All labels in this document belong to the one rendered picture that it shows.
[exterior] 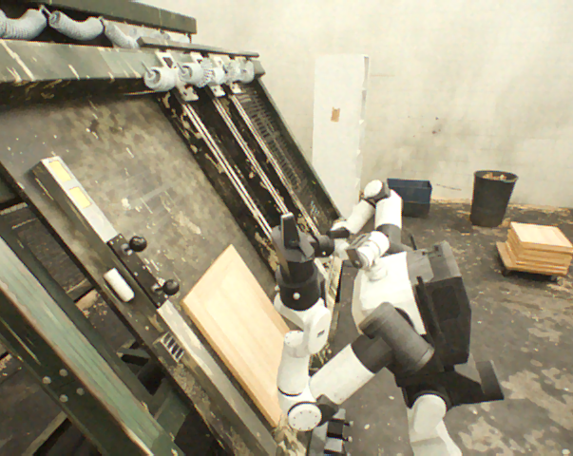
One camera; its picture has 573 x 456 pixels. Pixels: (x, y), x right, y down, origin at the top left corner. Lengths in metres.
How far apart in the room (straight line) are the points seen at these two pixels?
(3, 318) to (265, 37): 6.16
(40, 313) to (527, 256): 3.96
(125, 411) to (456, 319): 0.79
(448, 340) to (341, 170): 4.08
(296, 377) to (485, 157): 5.76
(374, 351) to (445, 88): 5.54
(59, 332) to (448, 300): 0.87
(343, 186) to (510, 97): 2.68
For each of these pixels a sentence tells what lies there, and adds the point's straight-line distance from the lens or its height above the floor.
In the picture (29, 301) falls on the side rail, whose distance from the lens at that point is 0.81.
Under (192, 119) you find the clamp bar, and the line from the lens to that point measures 1.52.
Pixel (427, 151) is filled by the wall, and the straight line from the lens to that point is 6.34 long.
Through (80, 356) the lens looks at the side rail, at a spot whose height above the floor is 1.40.
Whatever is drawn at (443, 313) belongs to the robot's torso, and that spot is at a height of 1.30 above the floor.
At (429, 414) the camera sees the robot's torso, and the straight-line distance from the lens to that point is 1.32.
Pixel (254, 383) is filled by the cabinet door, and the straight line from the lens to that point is 1.23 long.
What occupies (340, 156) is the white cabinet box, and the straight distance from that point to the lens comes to 5.00.
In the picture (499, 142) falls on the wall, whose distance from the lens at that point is 6.42.
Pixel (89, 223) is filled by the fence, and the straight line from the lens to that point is 0.97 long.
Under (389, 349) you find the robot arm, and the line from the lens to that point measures 0.92.
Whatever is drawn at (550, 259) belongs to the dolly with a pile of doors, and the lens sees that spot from 4.29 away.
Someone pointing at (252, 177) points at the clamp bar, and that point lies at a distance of 1.77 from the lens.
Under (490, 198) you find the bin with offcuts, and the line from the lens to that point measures 5.41.
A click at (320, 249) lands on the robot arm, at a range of 1.42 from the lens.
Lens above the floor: 1.88
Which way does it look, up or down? 23 degrees down
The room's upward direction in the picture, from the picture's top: straight up
